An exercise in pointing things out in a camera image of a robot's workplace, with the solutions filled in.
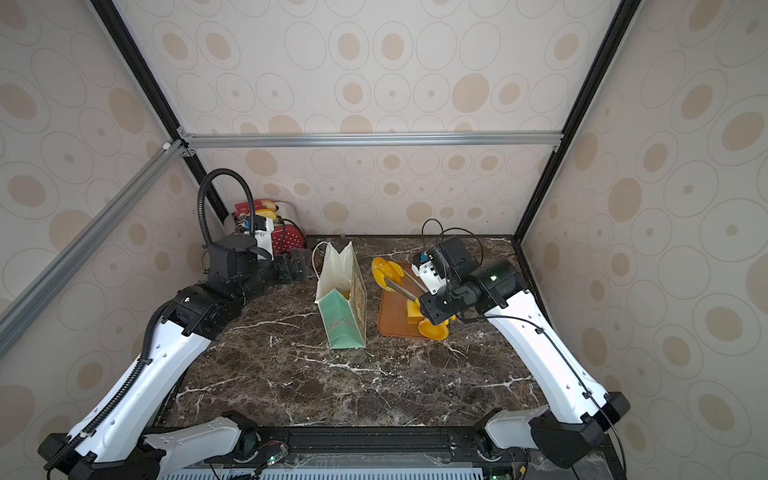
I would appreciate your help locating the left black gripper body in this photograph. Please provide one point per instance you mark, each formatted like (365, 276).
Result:
(281, 267)

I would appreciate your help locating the brown cutting board tray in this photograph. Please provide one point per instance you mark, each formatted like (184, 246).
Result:
(393, 303)

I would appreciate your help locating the aluminium frame bar back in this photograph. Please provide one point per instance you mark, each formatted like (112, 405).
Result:
(378, 139)

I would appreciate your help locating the round bread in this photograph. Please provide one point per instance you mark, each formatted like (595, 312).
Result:
(434, 332)

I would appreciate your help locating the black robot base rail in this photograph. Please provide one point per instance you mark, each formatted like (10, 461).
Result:
(346, 453)

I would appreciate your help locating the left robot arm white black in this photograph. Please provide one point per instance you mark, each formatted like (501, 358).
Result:
(109, 443)

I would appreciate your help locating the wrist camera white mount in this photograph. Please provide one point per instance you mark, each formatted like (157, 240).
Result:
(263, 230)
(447, 262)

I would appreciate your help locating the square toast bread piece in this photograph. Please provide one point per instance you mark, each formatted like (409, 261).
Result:
(414, 315)

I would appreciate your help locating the toast slice in toaster front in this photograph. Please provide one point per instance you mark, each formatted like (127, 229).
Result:
(267, 213)

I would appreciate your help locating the paper bag green white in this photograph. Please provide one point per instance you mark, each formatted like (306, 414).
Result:
(341, 297)

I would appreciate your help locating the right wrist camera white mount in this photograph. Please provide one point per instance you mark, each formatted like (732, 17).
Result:
(447, 262)

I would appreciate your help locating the aluminium frame bar left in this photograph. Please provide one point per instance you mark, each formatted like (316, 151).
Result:
(24, 310)

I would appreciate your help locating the oval bread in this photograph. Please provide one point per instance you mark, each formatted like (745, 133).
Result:
(387, 274)

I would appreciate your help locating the aluminium frame bar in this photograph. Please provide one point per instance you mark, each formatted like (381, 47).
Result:
(24, 310)
(378, 139)

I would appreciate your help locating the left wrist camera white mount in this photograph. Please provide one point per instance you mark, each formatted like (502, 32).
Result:
(263, 230)

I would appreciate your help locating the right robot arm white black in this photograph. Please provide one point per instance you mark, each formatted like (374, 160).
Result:
(578, 412)

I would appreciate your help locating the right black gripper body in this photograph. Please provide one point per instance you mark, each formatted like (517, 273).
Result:
(438, 305)

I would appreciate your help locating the red box behind toaster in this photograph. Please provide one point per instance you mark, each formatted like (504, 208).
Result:
(243, 208)

